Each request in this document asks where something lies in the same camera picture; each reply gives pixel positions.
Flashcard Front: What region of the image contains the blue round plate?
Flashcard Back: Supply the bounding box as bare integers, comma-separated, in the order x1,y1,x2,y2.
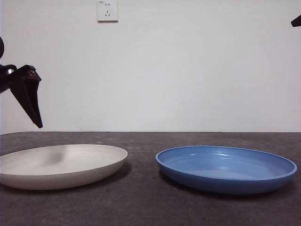
155,145,298,195

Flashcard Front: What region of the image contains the white round plate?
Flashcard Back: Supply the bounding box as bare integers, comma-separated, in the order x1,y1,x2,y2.
0,144,129,191

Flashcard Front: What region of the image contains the white wall socket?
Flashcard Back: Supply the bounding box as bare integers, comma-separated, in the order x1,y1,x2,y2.
97,0,119,24

